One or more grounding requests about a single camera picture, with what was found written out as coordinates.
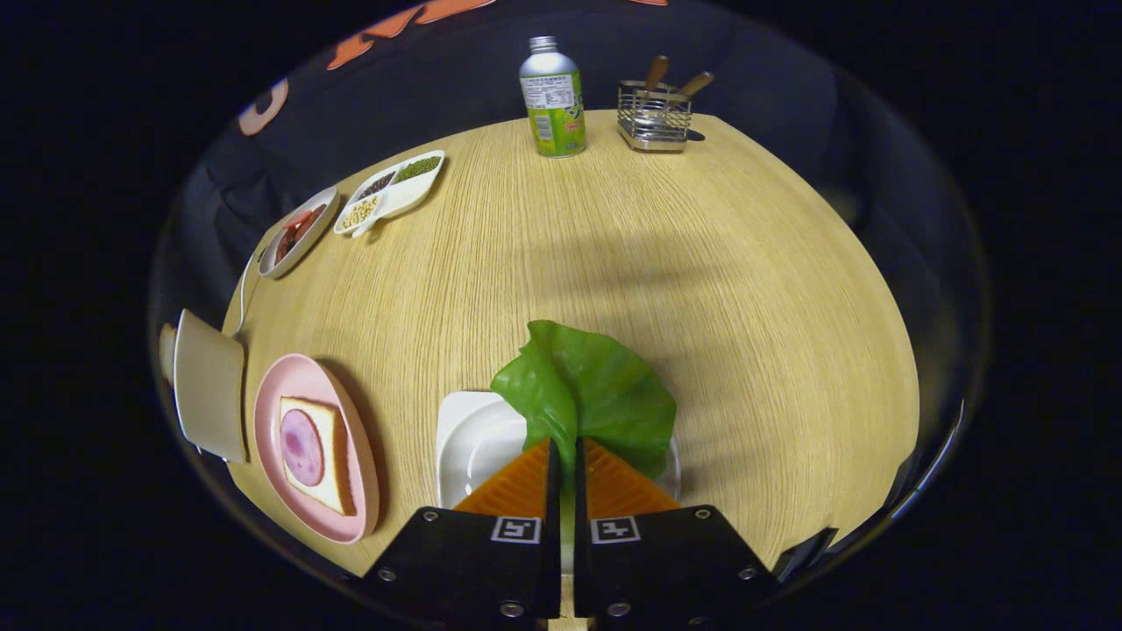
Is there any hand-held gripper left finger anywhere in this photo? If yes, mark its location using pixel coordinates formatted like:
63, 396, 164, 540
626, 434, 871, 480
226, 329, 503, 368
359, 438, 562, 627

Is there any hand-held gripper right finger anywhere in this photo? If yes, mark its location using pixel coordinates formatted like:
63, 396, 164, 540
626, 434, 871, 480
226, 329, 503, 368
574, 436, 781, 627

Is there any green lettuce leaf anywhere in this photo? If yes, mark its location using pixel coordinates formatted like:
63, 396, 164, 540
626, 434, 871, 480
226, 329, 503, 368
490, 320, 678, 544

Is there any square white plate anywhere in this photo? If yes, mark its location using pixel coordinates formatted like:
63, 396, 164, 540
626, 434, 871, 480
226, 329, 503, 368
436, 391, 683, 511

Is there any bread slice with crust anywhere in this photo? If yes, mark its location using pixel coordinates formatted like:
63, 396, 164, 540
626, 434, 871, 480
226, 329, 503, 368
279, 396, 358, 517

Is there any pink ham slice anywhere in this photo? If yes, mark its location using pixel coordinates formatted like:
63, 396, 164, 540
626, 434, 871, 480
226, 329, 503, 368
280, 408, 325, 487

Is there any pink round plate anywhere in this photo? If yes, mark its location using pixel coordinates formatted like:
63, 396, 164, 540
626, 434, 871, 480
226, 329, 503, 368
253, 353, 380, 545

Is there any white divided dish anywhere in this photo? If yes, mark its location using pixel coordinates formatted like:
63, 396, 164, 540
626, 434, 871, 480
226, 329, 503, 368
333, 150, 446, 238

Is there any yellow soybeans portion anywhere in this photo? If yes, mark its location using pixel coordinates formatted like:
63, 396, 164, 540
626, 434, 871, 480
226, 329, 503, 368
340, 195, 381, 231

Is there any round white plate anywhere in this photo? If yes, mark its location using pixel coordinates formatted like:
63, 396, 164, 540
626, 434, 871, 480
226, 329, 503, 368
259, 186, 340, 280

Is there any white toaster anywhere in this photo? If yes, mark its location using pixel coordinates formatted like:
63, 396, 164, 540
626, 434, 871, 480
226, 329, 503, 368
173, 308, 249, 464

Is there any green label metal bottle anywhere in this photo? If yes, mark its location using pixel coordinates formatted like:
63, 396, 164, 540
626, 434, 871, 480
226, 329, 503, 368
519, 36, 587, 159

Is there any black backdrop cloth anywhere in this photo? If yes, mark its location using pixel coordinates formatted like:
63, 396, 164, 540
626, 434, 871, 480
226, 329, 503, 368
149, 0, 991, 562

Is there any white power cable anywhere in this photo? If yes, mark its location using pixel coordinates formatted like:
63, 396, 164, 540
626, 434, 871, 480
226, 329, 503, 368
232, 250, 264, 334

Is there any metal wire utensil basket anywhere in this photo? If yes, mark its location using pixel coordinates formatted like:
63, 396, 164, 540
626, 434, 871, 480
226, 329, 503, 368
616, 81, 692, 153

